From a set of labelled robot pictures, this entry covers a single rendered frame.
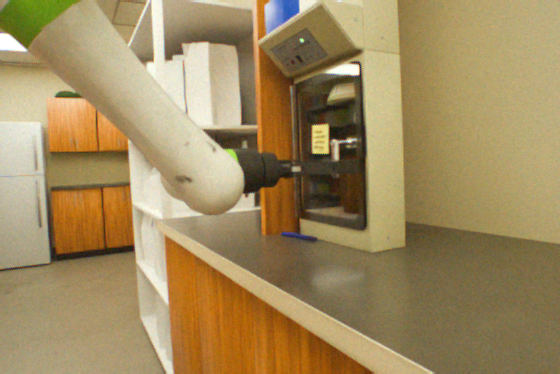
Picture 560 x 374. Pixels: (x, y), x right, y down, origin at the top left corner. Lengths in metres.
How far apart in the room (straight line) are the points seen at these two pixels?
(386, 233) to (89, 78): 0.71
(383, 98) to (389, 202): 0.25
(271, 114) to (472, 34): 0.63
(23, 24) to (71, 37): 0.06
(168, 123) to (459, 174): 0.94
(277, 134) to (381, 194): 0.41
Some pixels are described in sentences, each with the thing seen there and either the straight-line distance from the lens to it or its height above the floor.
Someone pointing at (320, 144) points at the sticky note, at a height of 1.20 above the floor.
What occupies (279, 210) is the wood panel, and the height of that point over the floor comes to 1.01.
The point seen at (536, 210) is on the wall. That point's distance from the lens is 1.18.
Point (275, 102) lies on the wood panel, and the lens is 1.22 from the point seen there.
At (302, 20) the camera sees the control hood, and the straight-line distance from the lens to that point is 0.98.
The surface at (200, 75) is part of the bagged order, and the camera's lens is 2.11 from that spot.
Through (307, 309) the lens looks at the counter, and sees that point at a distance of 0.62.
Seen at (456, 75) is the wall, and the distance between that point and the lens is 1.32.
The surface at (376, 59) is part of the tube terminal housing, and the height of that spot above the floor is 1.39.
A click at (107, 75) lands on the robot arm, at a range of 0.57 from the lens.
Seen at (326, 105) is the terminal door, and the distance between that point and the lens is 1.03.
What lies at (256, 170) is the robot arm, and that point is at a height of 1.15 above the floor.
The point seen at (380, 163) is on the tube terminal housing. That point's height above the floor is 1.15.
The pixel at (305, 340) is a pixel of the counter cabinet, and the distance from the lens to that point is 0.72.
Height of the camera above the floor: 1.16
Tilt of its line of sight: 3 degrees down
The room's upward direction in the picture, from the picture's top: 2 degrees counter-clockwise
